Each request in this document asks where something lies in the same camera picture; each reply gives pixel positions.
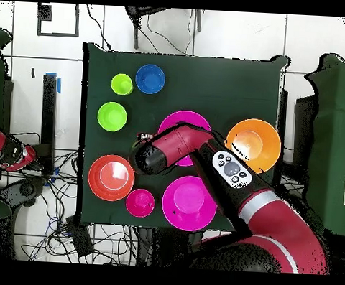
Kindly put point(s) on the large pink bowl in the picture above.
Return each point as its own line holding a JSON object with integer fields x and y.
{"x": 186, "y": 203}
{"x": 185, "y": 117}

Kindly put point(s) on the small green bowl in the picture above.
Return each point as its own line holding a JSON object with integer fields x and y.
{"x": 112, "y": 116}

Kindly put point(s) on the small dark blue bowl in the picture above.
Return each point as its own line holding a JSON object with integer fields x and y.
{"x": 150, "y": 79}

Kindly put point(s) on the small magenta bowl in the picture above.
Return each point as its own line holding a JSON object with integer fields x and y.
{"x": 140, "y": 203}

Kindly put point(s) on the red-orange wide bowl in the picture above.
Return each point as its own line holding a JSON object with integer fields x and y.
{"x": 111, "y": 177}

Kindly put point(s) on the lime green plastic cup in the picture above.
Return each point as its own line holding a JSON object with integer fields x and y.
{"x": 122, "y": 84}

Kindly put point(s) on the large orange bowl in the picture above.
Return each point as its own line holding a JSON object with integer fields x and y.
{"x": 262, "y": 132}

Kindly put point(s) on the black metal stand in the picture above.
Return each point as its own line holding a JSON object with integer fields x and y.
{"x": 136, "y": 31}

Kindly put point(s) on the black power box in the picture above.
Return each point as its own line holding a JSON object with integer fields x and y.
{"x": 79, "y": 238}

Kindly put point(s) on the small black item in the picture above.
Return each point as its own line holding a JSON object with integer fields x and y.
{"x": 33, "y": 72}

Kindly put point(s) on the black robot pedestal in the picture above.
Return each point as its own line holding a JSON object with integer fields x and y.
{"x": 169, "y": 248}

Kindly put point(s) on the black post with blue tape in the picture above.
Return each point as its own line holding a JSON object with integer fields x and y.
{"x": 48, "y": 113}

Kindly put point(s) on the black pedestal foot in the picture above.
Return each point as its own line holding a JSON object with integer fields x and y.
{"x": 26, "y": 189}

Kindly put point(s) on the black square frame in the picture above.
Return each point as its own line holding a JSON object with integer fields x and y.
{"x": 77, "y": 19}

